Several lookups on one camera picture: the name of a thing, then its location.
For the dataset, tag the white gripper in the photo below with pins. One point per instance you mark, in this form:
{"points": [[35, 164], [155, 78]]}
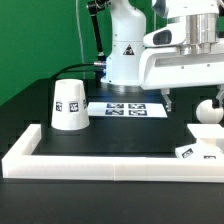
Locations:
{"points": [[162, 68]]}

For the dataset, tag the white lamp bulb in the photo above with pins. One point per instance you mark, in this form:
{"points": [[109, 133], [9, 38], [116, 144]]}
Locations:
{"points": [[206, 114]]}

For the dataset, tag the white U-shaped fence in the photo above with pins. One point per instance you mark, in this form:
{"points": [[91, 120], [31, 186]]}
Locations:
{"points": [[21, 162]]}

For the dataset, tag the white marker sheet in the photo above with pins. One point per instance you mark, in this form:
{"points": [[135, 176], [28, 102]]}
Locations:
{"points": [[111, 109]]}

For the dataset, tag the white lamp base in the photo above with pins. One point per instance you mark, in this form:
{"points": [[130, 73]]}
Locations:
{"points": [[209, 143]]}

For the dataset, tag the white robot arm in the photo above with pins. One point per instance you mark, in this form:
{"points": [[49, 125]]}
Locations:
{"points": [[186, 52]]}

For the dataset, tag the white lamp shade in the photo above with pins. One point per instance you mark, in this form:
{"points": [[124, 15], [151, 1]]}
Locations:
{"points": [[69, 110]]}

